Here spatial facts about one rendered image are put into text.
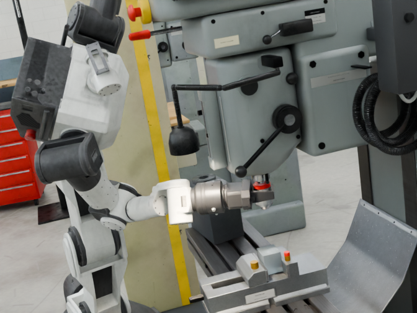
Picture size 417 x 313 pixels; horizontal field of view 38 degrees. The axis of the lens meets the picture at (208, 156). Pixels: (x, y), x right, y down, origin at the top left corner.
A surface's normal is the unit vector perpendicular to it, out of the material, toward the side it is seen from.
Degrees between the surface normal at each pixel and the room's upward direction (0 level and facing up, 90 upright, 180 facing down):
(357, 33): 90
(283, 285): 90
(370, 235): 64
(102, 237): 81
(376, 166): 90
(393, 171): 90
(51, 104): 58
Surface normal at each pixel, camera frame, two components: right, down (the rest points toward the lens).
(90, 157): 0.97, -0.18
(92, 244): 0.45, 0.01
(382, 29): -0.95, 0.22
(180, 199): -0.15, -0.14
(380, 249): -0.92, -0.25
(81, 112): 0.33, -0.37
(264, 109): 0.26, 0.22
